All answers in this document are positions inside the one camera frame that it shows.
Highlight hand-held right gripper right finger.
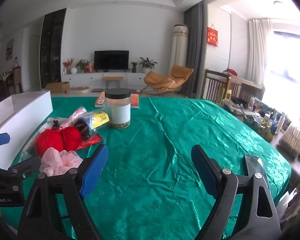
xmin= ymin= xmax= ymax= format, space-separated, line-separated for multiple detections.
xmin=191 ymin=144 xmax=282 ymax=240

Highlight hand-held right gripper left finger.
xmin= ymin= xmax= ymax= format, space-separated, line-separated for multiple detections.
xmin=17 ymin=144 xmax=109 ymax=240

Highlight pink lace scrunchie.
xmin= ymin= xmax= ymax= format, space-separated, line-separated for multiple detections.
xmin=39 ymin=147 xmax=84 ymax=177

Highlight red yarn ball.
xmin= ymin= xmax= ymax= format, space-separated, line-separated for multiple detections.
xmin=61 ymin=126 xmax=83 ymax=152
xmin=35 ymin=128 xmax=65 ymax=158

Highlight white board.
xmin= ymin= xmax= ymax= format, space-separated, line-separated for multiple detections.
xmin=0 ymin=91 xmax=53 ymax=171

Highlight red foil packet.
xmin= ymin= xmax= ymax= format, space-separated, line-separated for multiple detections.
xmin=77 ymin=133 xmax=102 ymax=151

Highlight clear bag with yellow label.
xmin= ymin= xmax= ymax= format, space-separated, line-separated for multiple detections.
xmin=74 ymin=109 xmax=111 ymax=141

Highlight pink cloth item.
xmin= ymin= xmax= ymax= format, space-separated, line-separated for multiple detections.
xmin=64 ymin=107 xmax=87 ymax=128

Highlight green satin tablecloth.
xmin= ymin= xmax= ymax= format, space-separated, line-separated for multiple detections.
xmin=0 ymin=96 xmax=293 ymax=240

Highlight clear jar with black lid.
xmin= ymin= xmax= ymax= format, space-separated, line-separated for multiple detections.
xmin=104 ymin=88 xmax=132 ymax=130

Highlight brown cardboard box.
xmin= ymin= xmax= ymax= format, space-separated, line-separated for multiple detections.
xmin=45 ymin=81 xmax=71 ymax=94

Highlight cluster of bottles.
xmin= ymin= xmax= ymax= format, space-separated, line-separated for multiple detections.
xmin=242 ymin=97 xmax=292 ymax=142

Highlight orange book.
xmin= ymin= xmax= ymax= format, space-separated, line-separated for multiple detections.
xmin=95 ymin=92 xmax=140 ymax=109

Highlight wooden cat scratcher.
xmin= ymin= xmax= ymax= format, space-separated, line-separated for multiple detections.
xmin=66 ymin=86 xmax=91 ymax=95

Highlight dark wooden chair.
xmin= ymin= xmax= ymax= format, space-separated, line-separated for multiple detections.
xmin=204 ymin=69 xmax=232 ymax=103

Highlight beige knitted bag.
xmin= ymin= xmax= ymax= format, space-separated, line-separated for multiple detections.
xmin=279 ymin=124 xmax=300 ymax=158

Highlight white television cabinet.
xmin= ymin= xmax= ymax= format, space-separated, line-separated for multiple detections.
xmin=62 ymin=71 xmax=151 ymax=88

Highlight wooden stool with hairpin legs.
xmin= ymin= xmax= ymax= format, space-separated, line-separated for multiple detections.
xmin=101 ymin=76 xmax=124 ymax=90

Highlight orange lounge chair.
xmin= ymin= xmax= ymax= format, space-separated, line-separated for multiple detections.
xmin=140 ymin=64 xmax=194 ymax=98

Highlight red flowers in vase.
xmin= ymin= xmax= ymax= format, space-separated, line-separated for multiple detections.
xmin=62 ymin=58 xmax=75 ymax=75

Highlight dark glass display cabinet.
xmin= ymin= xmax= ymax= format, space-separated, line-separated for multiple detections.
xmin=40 ymin=8 xmax=67 ymax=89

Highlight green leafy plant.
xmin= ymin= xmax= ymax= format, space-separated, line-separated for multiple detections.
xmin=76 ymin=59 xmax=89 ymax=74

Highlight black television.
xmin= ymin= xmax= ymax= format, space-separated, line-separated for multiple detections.
xmin=94 ymin=50 xmax=130 ymax=71

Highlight large green potted plant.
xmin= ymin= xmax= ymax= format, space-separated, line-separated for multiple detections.
xmin=139 ymin=57 xmax=158 ymax=74

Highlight grey curtain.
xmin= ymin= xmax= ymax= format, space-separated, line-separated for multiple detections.
xmin=183 ymin=1 xmax=208 ymax=98

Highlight cloth-covered standing air conditioner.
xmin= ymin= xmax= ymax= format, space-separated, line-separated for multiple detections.
xmin=169 ymin=24 xmax=189 ymax=74

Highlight white sheer curtain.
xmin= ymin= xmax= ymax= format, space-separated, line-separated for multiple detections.
xmin=246 ymin=18 xmax=274 ymax=86

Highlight framed wall picture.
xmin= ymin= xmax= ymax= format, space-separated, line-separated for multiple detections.
xmin=5 ymin=38 xmax=14 ymax=61

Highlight red wall hanging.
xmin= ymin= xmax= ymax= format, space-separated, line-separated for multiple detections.
xmin=207 ymin=24 xmax=219 ymax=48

